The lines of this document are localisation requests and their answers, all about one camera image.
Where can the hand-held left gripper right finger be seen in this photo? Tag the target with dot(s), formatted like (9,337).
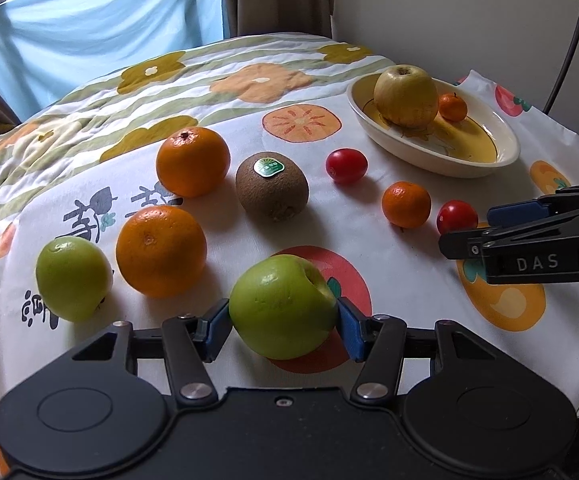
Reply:
(349,332)

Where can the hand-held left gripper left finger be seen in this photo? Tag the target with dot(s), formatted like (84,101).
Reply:
(214,330)

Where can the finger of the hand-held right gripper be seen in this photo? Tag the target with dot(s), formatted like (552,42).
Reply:
(514,212)
(469,245)

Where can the red cherry tomato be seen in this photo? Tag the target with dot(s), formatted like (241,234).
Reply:
(347,166)
(457,216)

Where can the green apple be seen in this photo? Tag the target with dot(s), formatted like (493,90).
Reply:
(72,280)
(279,305)

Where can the large orange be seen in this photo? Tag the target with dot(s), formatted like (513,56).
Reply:
(159,252)
(192,162)

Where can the cream oval bowl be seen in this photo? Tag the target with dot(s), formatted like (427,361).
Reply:
(419,157)

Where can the white fruit print cloth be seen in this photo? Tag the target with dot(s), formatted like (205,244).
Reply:
(409,270)

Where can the small mandarin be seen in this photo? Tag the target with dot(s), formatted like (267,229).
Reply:
(453,107)
(406,205)

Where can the brown kiwi with green sticker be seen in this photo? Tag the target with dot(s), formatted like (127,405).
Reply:
(272,190)

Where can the yellow apple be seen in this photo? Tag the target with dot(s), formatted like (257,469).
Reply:
(405,95)

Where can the floral striped blanket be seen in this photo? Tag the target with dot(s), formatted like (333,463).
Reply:
(119,110)

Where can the light blue hanging cloth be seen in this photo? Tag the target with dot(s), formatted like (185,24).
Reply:
(94,25)

